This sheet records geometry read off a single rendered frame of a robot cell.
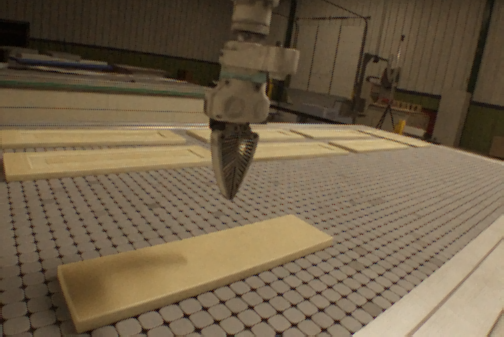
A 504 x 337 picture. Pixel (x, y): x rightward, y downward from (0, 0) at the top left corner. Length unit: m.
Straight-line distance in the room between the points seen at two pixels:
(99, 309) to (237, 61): 0.37
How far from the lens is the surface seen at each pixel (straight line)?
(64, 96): 4.12
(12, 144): 1.22
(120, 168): 0.99
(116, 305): 0.48
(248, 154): 0.53
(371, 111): 9.96
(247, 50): 0.47
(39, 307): 0.52
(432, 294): 0.68
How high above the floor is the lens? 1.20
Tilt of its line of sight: 13 degrees down
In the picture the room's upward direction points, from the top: 9 degrees clockwise
